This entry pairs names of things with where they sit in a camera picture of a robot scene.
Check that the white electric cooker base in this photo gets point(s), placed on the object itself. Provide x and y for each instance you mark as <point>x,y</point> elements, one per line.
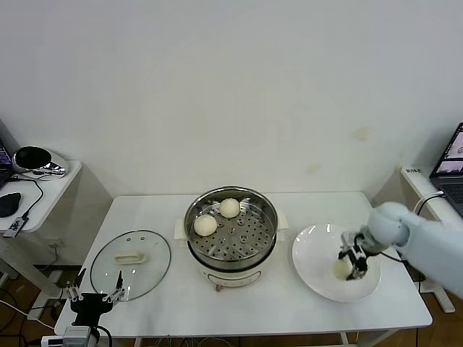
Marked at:
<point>235,278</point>

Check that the chrome headset with black visor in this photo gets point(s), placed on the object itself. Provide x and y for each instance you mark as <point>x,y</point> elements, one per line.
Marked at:
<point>30,157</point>

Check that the black open laptop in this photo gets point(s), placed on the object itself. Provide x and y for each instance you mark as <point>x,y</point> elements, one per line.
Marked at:
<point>3,159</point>

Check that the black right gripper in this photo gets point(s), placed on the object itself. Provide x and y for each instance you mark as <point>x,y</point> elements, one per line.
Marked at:
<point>360,249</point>

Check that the white side table with label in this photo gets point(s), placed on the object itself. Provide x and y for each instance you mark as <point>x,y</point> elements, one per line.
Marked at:
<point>425,188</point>

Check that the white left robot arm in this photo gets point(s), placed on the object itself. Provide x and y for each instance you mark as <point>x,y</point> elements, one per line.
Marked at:
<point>50,339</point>

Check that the small printed label sticker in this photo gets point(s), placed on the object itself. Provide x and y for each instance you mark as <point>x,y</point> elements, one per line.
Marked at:
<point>413,170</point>

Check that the steel perforated steamer basket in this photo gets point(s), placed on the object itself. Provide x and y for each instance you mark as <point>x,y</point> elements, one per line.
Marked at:
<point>253,235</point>

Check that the dark usb hub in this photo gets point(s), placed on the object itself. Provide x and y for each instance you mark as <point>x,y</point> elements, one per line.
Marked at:
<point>14,227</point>

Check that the round glass pot lid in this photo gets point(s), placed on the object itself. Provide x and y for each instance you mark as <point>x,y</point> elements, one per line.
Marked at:
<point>108,260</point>

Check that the white steamed baozi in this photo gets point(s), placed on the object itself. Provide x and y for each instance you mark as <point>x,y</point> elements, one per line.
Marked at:
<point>229,207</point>
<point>341,269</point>
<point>205,225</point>

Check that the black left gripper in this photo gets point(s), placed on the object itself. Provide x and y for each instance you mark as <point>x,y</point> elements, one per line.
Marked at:
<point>91,304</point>

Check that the white side table with mouse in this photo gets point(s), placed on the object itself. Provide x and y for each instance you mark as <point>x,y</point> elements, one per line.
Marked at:
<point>54,195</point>

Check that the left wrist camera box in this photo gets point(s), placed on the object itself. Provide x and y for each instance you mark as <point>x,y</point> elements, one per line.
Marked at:
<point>76,337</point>

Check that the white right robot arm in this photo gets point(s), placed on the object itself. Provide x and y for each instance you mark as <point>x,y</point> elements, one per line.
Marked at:
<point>427,238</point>

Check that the grey open laptop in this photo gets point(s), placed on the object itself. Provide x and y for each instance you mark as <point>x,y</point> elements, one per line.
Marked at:
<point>452,188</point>

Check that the black computer mouse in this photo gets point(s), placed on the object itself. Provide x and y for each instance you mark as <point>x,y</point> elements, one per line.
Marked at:
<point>9,204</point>

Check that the white round plate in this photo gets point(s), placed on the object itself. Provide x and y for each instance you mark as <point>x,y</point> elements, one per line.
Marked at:
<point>314,246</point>

